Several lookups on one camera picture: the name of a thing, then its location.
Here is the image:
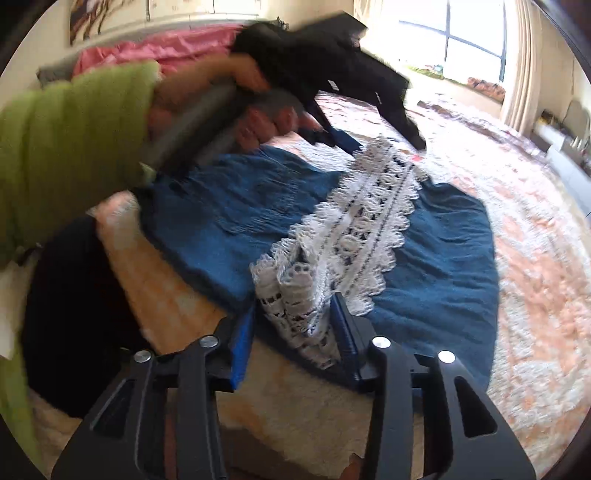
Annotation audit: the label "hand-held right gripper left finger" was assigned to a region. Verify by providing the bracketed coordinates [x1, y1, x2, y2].
[51, 316, 257, 480]

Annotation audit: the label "blue denim pants lace trim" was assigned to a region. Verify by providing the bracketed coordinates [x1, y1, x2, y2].
[139, 136, 502, 393]

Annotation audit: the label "cream curtain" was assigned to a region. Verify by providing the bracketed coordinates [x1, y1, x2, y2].
[501, 0, 546, 134]

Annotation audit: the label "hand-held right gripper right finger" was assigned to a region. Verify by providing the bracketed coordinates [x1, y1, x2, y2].
[330, 292, 536, 480]

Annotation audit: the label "pink cloth on windowsill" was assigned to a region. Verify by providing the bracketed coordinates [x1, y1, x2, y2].
[466, 76, 506, 100]

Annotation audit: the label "white dressing table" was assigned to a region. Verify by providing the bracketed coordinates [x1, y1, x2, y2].
[531, 108, 591, 217]

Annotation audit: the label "pink blanket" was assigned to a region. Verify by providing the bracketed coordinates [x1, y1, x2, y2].
[71, 23, 245, 77]

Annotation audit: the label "orange white quilted bedspread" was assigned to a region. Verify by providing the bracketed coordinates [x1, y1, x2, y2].
[28, 90, 591, 480]

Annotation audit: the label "person's green sleeved left forearm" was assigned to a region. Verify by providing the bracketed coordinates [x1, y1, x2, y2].
[0, 60, 162, 268]

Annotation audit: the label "window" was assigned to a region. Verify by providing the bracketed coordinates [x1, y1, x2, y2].
[397, 0, 509, 79]

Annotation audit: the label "wall poster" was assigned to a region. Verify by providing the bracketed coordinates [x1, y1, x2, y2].
[69, 0, 153, 44]

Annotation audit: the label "person's left hand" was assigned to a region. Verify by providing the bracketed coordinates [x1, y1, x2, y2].
[150, 54, 302, 149]

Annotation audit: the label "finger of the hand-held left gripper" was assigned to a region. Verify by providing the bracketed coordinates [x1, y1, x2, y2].
[369, 92, 428, 151]
[295, 113, 365, 154]

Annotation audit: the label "clothes on window sill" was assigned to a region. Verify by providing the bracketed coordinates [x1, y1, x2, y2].
[406, 65, 462, 81]

